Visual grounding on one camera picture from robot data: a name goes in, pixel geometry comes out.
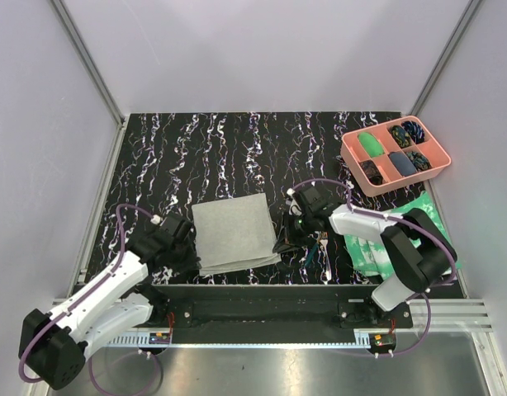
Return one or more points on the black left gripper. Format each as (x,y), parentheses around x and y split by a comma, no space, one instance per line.
(191,263)

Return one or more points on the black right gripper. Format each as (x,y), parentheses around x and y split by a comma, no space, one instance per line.
(284,243)

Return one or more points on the grey cloth napkin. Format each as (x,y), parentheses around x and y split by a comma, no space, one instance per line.
(234,234)

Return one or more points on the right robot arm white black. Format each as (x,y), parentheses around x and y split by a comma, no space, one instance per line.
(419,253)

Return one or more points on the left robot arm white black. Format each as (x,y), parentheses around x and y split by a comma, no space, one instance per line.
(55,345)

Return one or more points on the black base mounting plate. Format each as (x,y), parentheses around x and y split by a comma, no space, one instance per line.
(270,333)

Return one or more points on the silver fork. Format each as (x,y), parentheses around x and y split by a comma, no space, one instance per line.
(322,245)

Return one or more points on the dark brown patterned sock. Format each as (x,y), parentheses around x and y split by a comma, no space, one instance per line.
(372,173)

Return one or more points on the pink divided tray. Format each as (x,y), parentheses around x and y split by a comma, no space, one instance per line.
(353,154)

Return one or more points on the green rolled sock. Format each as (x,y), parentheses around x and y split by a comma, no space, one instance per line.
(370,144)

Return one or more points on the grey blue rolled sock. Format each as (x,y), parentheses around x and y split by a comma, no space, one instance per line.
(402,164)

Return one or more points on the yellow blue patterned sock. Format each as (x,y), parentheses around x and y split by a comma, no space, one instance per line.
(401,136)

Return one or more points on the blue green patterned sock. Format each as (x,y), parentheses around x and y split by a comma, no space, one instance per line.
(420,162)

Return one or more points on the dark blue patterned sock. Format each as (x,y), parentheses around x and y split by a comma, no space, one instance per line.
(414,130)

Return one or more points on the aluminium front rail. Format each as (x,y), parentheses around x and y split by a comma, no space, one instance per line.
(444,315)

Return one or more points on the aluminium frame post left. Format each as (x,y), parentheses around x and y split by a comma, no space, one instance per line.
(71,30)

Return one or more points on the aluminium frame post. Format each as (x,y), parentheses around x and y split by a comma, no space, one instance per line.
(468,15)
(71,30)

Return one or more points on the aluminium frame post right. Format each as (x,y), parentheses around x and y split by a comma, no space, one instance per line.
(468,15)

